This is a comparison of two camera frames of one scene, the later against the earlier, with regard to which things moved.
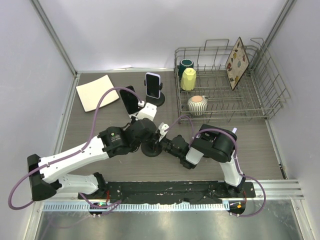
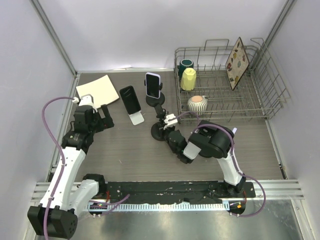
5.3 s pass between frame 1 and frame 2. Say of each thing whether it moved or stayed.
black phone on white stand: stayed
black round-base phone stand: moved
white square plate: stayed
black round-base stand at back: stayed
